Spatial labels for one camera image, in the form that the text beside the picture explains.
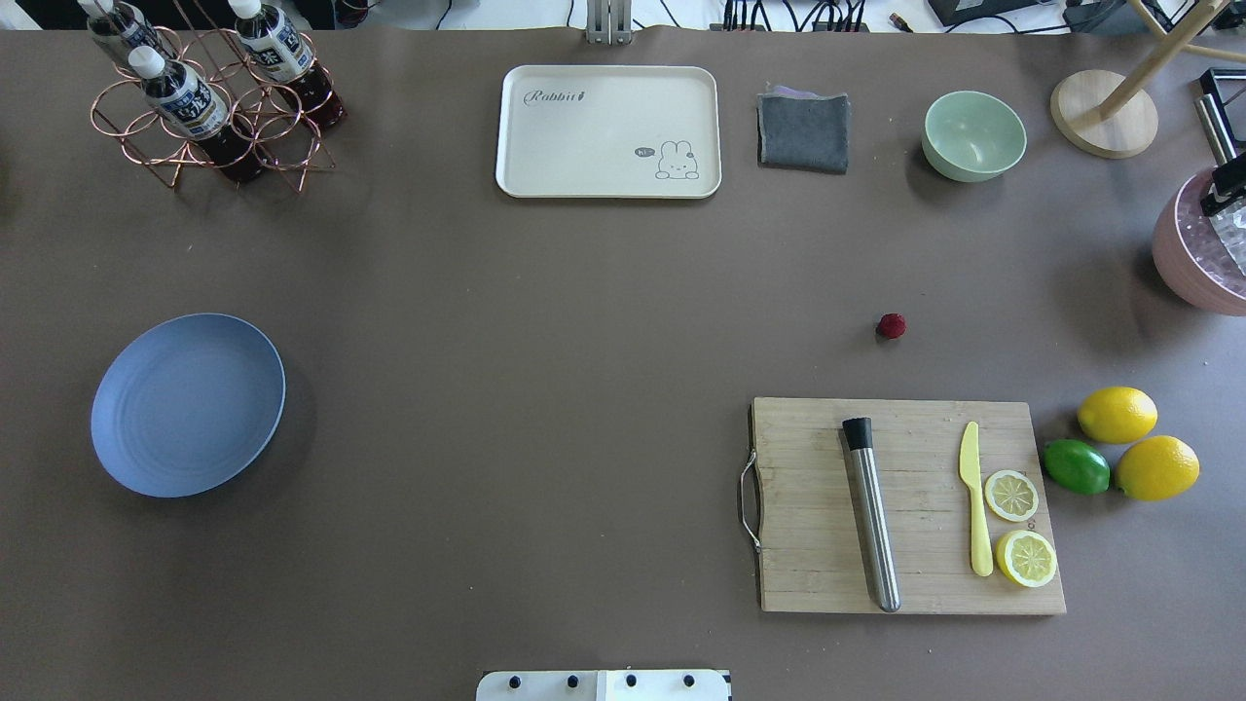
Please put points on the red strawberry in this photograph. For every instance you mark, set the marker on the red strawberry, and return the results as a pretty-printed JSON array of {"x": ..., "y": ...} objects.
[{"x": 891, "y": 326}]

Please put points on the blue round plate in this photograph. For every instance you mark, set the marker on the blue round plate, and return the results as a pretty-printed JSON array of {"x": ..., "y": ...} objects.
[{"x": 188, "y": 405}]

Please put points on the cream rabbit tray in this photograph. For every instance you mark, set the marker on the cream rabbit tray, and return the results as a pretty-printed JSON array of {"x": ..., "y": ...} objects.
[{"x": 608, "y": 132}]

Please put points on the steel muddler black tip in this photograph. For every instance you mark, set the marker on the steel muddler black tip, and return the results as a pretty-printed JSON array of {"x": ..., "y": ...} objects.
[{"x": 882, "y": 574}]

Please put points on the grey folded cloth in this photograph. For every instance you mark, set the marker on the grey folded cloth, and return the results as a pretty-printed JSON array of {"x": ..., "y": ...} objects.
[{"x": 804, "y": 130}]

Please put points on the wooden cutting board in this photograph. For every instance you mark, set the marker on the wooden cutting board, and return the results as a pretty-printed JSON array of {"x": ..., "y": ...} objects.
[{"x": 812, "y": 553}]

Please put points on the green bowl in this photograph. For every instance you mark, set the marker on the green bowl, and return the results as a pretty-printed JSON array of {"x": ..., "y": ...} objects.
[{"x": 971, "y": 137}]

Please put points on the yellow plastic knife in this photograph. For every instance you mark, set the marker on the yellow plastic knife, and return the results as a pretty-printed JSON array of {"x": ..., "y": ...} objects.
[{"x": 971, "y": 475}]

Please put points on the upper lemon half slice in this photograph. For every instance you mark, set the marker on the upper lemon half slice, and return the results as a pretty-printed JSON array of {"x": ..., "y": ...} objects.
[{"x": 1011, "y": 496}]

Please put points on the lemon half slice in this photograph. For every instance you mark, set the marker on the lemon half slice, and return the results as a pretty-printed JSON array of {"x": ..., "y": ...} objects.
[
  {"x": 1011, "y": 496},
  {"x": 1026, "y": 557}
]

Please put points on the lower lemon half slice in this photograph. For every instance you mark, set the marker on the lower lemon half slice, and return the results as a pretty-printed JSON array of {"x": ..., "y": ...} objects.
[{"x": 1026, "y": 557}]

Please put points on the right back drink bottle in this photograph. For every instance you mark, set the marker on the right back drink bottle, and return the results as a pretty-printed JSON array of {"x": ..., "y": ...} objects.
[{"x": 287, "y": 60}]

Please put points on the drink bottle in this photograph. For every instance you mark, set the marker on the drink bottle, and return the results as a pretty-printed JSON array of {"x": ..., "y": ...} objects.
[
  {"x": 118, "y": 28},
  {"x": 191, "y": 105},
  {"x": 287, "y": 60}
]

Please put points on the green lime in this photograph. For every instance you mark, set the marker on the green lime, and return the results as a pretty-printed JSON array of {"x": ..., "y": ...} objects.
[{"x": 1077, "y": 466}]

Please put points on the upper whole lemon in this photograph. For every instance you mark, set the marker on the upper whole lemon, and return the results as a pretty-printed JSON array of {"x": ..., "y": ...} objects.
[{"x": 1117, "y": 415}]

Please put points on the whole lemon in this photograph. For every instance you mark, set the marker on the whole lemon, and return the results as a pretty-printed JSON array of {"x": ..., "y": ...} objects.
[
  {"x": 1157, "y": 468},
  {"x": 1117, "y": 415}
]

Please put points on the front drink bottle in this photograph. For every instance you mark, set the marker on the front drink bottle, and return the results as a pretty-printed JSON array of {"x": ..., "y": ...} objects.
[{"x": 191, "y": 105}]

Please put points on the lower whole lemon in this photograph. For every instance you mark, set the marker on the lower whole lemon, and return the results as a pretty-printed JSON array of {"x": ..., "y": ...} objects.
[{"x": 1157, "y": 468}]

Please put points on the wooden stand round base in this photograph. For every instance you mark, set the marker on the wooden stand round base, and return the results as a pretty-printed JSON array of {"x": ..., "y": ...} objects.
[{"x": 1119, "y": 114}]

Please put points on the pink ice bucket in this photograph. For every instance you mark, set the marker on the pink ice bucket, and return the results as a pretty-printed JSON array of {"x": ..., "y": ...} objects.
[{"x": 1190, "y": 257}]

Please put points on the left back drink bottle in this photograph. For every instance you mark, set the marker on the left back drink bottle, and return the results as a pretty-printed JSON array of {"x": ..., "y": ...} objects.
[{"x": 118, "y": 28}]

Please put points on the black metal tongs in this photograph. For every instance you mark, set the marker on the black metal tongs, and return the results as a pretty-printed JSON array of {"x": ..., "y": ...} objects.
[{"x": 1220, "y": 106}]

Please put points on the grey metal mount bracket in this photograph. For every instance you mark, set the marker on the grey metal mount bracket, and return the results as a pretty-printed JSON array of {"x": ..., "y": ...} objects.
[{"x": 609, "y": 22}]

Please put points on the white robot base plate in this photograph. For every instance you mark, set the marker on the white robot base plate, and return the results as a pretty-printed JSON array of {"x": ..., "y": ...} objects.
[{"x": 625, "y": 684}]

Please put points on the copper wire bottle rack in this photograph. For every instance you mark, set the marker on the copper wire bottle rack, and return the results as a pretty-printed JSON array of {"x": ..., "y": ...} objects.
[{"x": 286, "y": 142}]

